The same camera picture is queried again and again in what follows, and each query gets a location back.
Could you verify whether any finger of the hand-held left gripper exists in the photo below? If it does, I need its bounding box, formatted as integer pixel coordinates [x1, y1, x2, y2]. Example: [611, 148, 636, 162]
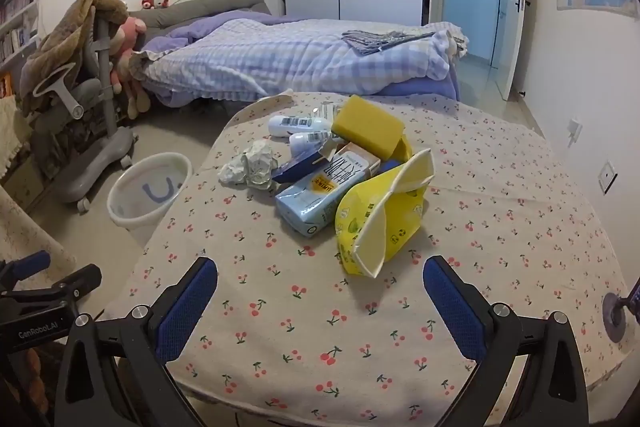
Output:
[44, 263, 103, 308]
[0, 251, 52, 293]

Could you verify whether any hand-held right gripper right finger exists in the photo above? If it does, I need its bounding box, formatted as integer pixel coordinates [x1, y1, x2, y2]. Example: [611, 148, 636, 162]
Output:
[422, 255, 588, 427]

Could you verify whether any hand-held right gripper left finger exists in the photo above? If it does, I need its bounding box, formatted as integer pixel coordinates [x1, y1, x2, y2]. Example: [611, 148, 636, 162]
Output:
[52, 256, 219, 427]

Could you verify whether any white round bin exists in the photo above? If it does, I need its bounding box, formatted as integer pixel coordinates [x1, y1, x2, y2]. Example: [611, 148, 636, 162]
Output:
[106, 153, 193, 248]

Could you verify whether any yellow plastic bag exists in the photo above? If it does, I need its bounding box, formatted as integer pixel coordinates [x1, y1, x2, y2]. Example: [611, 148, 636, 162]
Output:
[334, 148, 433, 279]

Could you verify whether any white tissue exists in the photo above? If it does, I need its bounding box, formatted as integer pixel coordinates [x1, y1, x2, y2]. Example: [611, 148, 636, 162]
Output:
[218, 141, 281, 192]

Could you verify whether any light blue carton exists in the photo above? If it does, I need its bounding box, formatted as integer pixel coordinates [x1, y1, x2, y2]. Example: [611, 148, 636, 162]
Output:
[275, 143, 383, 239]

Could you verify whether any dark blue box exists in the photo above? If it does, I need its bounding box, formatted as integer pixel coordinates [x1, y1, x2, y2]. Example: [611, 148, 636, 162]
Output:
[271, 147, 341, 184]

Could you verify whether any yellow sponge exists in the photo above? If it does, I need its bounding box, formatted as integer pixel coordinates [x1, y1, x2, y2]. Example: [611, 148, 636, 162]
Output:
[331, 95, 407, 158]

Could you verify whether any white plastic bottle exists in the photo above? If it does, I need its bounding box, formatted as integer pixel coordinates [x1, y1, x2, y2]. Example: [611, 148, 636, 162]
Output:
[267, 114, 333, 138]
[289, 130, 341, 156]

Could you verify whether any floral beige cloth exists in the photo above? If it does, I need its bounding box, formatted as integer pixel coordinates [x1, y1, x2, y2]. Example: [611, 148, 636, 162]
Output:
[0, 187, 76, 268]

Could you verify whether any cherry print tablecloth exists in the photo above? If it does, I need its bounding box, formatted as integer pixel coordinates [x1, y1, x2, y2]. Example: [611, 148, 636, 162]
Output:
[102, 91, 631, 427]

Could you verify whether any grey chair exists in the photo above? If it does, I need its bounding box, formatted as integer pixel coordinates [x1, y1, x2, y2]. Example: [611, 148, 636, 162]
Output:
[20, 14, 138, 212]

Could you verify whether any beige lace cloth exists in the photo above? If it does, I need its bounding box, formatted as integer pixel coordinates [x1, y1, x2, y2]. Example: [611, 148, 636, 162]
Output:
[0, 97, 33, 178]

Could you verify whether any bed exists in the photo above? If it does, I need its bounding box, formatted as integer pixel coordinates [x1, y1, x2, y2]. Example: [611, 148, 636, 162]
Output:
[127, 0, 471, 108]

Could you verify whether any bookshelf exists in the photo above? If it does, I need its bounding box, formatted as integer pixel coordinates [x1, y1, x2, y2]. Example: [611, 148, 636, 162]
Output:
[0, 0, 41, 72]

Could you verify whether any brown blanket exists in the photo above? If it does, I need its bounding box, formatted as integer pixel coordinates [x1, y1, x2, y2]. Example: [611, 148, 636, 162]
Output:
[22, 0, 131, 108]

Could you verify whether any torn white wrapper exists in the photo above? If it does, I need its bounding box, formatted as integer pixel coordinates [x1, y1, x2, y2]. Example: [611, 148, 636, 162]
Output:
[310, 102, 343, 120]

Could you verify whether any pink plush toy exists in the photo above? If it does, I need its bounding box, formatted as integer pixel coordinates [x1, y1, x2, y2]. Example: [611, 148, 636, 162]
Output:
[112, 17, 151, 120]

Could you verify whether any folded grey cloth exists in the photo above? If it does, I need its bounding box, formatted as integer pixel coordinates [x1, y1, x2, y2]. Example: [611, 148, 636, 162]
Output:
[341, 28, 436, 56]

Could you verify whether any purple checked duvet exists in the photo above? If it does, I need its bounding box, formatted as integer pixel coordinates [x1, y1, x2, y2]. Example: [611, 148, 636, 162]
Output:
[130, 18, 468, 100]

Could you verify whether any white door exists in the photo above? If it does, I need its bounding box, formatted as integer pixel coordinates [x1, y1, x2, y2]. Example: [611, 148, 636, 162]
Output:
[492, 0, 528, 102]

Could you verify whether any grey suction cup mount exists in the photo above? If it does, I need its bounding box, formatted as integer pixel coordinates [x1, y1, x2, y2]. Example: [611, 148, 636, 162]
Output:
[601, 282, 640, 343]

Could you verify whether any white wall socket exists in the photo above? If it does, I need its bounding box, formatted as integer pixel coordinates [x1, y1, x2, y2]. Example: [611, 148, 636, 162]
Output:
[598, 161, 618, 194]

